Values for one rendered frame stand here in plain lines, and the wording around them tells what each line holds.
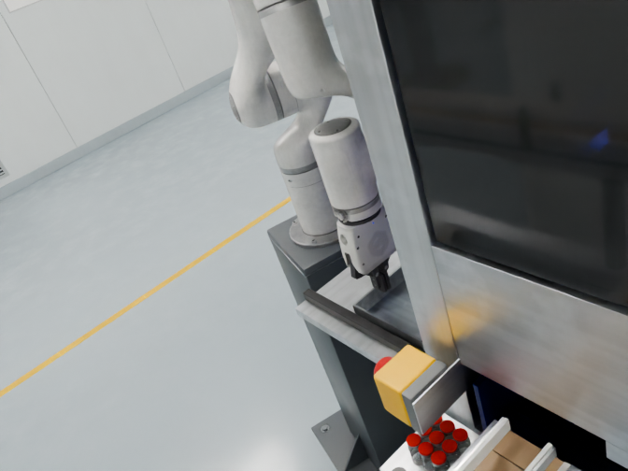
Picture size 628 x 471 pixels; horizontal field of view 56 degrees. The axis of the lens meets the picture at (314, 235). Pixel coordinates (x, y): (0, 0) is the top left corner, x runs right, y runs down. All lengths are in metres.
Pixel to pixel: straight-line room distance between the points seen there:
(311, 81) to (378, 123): 0.28
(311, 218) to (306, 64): 0.57
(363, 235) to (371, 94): 0.41
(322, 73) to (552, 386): 0.53
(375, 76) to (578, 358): 0.35
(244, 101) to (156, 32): 4.95
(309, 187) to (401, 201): 0.69
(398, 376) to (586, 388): 0.24
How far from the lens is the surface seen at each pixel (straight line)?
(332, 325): 1.13
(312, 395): 2.27
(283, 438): 2.18
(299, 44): 0.89
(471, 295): 0.69
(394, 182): 0.67
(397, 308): 1.12
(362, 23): 0.59
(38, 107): 5.86
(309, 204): 1.37
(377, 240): 1.02
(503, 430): 0.81
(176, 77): 6.26
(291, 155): 1.32
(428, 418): 0.81
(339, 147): 0.91
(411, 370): 0.80
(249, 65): 1.21
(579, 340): 0.63
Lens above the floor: 1.61
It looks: 31 degrees down
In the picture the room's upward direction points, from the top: 20 degrees counter-clockwise
